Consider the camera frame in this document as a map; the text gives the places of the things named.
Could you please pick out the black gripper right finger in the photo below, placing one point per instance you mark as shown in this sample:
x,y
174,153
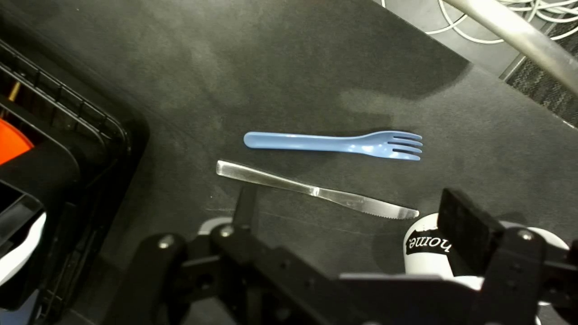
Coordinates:
x,y
471,231

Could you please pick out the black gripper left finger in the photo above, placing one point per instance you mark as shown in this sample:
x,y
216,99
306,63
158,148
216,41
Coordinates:
x,y
182,276

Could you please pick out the white mug black print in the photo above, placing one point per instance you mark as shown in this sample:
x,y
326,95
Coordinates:
x,y
426,245

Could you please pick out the white dish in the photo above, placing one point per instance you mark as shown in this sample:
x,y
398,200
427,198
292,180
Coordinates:
x,y
25,252

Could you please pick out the orange plastic dish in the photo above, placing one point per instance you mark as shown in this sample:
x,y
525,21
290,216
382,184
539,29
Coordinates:
x,y
12,141

